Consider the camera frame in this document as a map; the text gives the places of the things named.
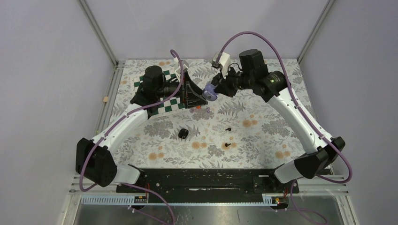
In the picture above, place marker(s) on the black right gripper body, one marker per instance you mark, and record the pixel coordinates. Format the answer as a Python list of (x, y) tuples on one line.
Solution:
[(240, 81)]

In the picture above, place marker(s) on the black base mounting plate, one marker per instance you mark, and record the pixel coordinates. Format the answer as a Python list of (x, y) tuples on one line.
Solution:
[(212, 183)]

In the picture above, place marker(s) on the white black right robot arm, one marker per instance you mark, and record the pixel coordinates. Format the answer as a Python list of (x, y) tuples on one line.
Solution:
[(321, 148)]

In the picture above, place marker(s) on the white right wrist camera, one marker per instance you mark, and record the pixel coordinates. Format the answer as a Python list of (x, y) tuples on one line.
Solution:
[(222, 62)]

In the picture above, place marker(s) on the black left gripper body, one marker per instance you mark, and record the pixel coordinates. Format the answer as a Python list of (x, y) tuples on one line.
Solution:
[(168, 89)]

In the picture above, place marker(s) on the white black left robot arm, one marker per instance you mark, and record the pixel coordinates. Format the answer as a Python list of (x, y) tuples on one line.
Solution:
[(94, 157)]

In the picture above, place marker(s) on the purple earbud charging case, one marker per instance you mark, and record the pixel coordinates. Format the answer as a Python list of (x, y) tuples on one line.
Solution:
[(209, 92)]

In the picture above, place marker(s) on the small purple ear tips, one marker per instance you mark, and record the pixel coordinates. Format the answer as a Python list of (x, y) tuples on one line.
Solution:
[(203, 109)]

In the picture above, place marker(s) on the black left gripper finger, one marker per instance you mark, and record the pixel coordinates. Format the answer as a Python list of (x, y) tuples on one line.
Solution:
[(191, 90), (192, 103)]

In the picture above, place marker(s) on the floral patterned table mat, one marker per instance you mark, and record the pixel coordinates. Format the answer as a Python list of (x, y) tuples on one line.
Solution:
[(259, 137)]

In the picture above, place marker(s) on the green white checkered board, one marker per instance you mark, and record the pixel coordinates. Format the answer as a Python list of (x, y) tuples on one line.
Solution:
[(169, 105)]

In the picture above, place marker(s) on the black round cap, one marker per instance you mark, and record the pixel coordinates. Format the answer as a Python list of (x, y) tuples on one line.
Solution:
[(183, 133)]

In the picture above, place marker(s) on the white slotted cable duct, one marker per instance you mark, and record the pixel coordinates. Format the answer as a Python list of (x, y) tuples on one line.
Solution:
[(142, 200)]

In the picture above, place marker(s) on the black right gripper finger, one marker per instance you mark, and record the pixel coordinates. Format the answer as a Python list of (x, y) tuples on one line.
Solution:
[(223, 89), (218, 81)]

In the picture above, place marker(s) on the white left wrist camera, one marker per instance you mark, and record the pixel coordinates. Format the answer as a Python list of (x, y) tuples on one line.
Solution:
[(177, 68)]

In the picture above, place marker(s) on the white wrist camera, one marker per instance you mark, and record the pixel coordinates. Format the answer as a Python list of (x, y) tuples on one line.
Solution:
[(177, 68), (222, 62)]

